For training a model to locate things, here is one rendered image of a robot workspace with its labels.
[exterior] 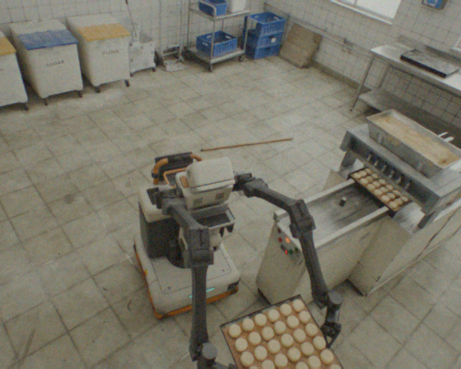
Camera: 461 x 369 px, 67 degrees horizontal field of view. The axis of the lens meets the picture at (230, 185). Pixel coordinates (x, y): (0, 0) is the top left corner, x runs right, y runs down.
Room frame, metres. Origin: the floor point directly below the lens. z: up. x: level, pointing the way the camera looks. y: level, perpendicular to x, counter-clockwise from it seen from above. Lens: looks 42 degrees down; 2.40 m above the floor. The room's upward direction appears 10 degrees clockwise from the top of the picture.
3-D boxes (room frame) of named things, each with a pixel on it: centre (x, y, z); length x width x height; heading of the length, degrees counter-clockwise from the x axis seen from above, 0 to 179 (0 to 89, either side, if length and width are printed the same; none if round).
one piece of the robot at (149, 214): (1.61, 0.29, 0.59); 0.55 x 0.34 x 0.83; 122
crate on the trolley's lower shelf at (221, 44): (5.58, 0.59, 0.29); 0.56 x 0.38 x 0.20; 145
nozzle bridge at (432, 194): (1.93, -1.07, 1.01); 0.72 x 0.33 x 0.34; 40
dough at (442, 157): (1.93, -1.07, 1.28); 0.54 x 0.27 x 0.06; 40
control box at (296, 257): (1.37, -0.40, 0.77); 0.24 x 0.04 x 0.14; 40
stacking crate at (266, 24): (6.23, -0.10, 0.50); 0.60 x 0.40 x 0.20; 140
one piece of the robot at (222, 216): (1.28, 0.08, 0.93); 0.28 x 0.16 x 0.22; 122
